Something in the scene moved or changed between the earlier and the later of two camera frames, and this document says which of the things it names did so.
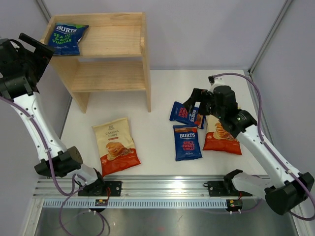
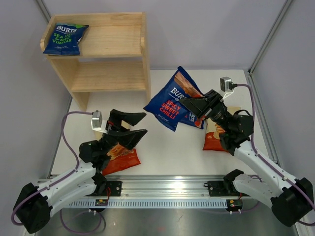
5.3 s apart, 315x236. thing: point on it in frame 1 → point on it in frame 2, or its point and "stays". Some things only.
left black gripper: (42, 54) → (128, 138)
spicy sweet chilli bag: (180, 113) stays
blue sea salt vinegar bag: (65, 37) stays
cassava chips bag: (218, 139) stays
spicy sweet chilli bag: (187, 143) → (165, 103)
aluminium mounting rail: (145, 185) stays
